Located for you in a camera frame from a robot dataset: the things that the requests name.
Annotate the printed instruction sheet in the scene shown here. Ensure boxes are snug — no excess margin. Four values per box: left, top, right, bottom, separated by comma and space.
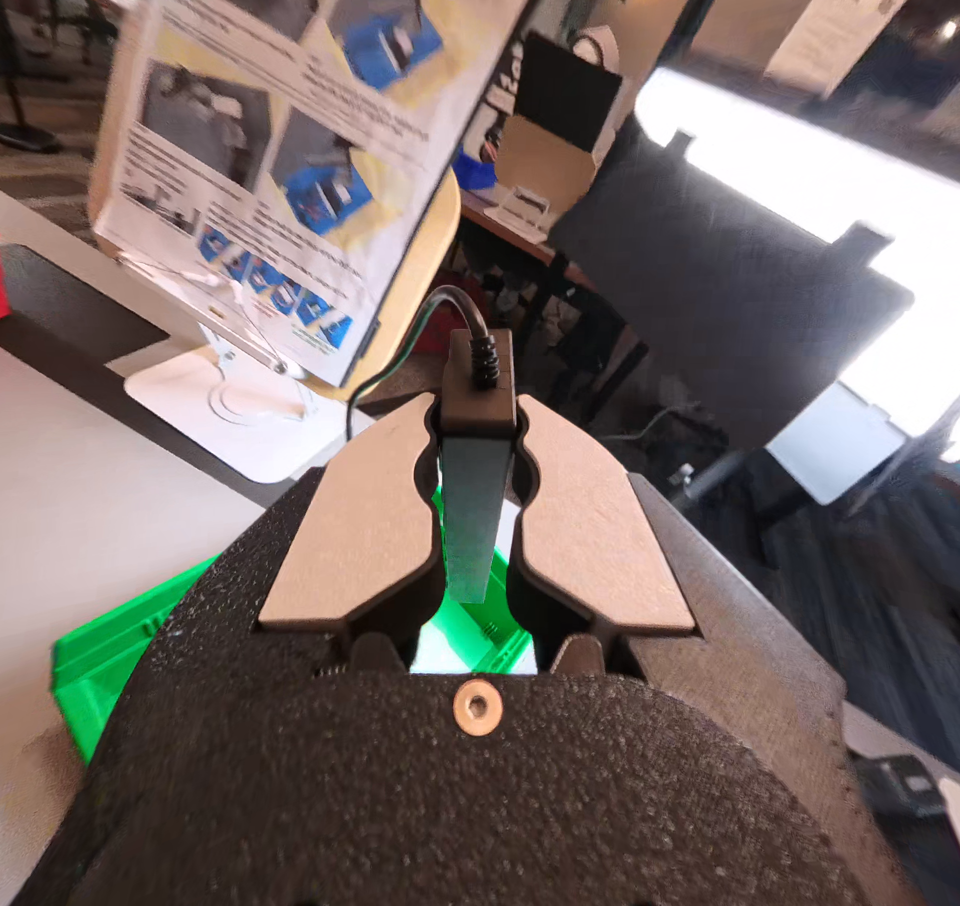
90, 0, 556, 388

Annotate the document stand with black sheet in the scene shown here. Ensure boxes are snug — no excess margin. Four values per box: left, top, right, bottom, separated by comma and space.
483, 30, 625, 230

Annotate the instruction sheet on white stand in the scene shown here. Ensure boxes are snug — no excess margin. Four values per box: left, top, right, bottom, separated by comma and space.
86, 0, 560, 485

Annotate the green plastic bin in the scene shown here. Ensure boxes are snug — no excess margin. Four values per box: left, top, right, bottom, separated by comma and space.
51, 484, 538, 766

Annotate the hanging paper sheet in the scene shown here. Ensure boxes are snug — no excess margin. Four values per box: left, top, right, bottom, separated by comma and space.
765, 0, 935, 99

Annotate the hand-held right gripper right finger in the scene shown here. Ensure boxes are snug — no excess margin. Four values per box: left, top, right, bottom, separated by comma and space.
507, 393, 698, 670

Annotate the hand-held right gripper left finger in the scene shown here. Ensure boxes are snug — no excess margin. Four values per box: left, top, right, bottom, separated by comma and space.
257, 393, 447, 673

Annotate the blue plastic bin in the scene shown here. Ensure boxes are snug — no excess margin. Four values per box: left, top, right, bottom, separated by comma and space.
453, 152, 500, 190

